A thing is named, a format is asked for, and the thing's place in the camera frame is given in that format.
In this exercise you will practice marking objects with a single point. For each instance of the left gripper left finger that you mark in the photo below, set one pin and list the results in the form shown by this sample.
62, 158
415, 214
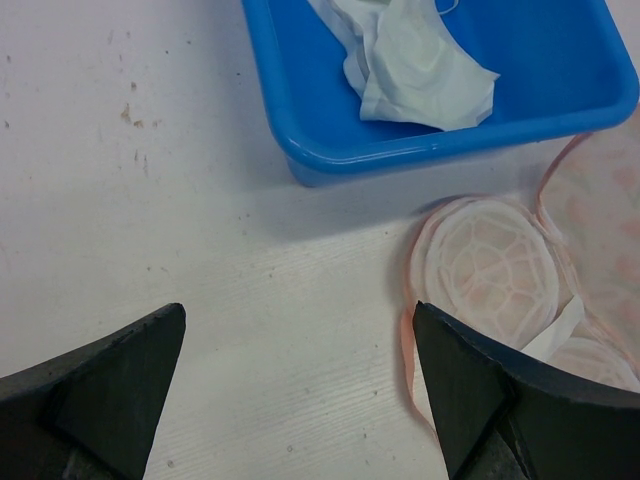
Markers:
93, 412

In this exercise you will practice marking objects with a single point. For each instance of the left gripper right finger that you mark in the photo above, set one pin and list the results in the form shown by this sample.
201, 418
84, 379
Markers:
500, 414

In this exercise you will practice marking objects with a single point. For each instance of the floral mesh laundry bag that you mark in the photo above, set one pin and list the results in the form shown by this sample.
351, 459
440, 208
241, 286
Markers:
558, 281

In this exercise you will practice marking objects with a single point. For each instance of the light green bra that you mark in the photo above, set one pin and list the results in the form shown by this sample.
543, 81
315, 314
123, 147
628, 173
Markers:
405, 66

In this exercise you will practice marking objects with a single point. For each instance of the blue plastic bin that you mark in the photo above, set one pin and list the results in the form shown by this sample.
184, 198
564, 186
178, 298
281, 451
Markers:
562, 69

